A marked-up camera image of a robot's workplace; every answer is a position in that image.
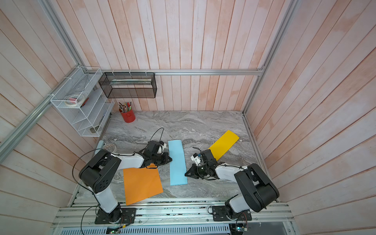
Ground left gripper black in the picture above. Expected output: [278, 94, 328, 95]
[151, 152, 173, 166]

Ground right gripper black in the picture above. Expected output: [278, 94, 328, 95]
[185, 164, 210, 179]

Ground light blue paper sheet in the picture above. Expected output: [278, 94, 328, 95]
[168, 140, 188, 186]

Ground orange paper sheet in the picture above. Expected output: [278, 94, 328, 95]
[123, 164, 163, 206]

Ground yellow paper sheet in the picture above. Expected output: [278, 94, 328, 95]
[209, 130, 240, 160]

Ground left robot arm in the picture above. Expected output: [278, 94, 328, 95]
[79, 141, 172, 215]

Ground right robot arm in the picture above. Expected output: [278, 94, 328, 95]
[185, 149, 280, 219]

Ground clear tape roll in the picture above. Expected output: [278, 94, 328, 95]
[102, 144, 118, 153]

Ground red pencil cup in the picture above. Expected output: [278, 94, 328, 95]
[119, 109, 136, 123]

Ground tape roll on shelf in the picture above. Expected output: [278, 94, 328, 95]
[64, 94, 85, 108]

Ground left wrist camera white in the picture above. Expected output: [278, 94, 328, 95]
[157, 141, 167, 154]

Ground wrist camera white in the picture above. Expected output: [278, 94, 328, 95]
[157, 141, 167, 154]
[191, 153, 202, 166]

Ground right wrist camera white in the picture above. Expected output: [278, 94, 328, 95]
[191, 153, 202, 166]

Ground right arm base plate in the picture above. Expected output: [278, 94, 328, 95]
[211, 206, 252, 221]

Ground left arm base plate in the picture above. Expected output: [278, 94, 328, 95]
[95, 208, 137, 224]

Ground black mesh wall basket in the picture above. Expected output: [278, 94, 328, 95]
[99, 71, 157, 99]

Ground white wire shelf rack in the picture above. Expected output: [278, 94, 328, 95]
[51, 67, 114, 137]

